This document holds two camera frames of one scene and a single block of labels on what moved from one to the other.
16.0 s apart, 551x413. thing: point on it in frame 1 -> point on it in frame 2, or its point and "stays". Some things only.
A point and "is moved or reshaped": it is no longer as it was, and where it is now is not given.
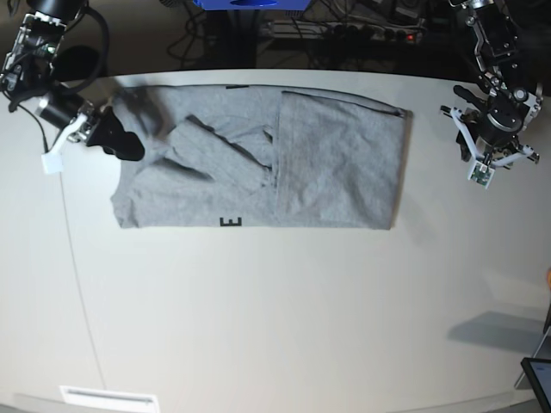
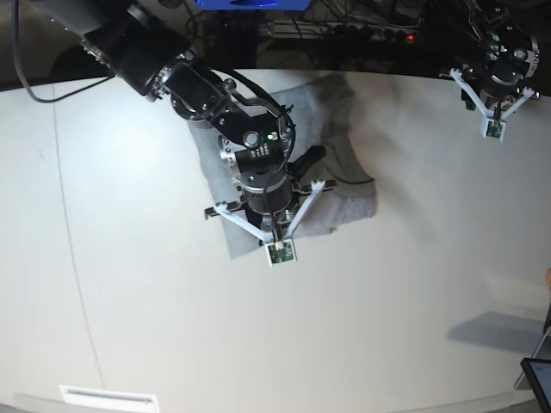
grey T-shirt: [228, 157] is moved or reshaped
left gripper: [110, 133] -> [267, 192]
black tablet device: [538, 372] stays
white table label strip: [108, 397] stays
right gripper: [502, 120] -> [500, 80]
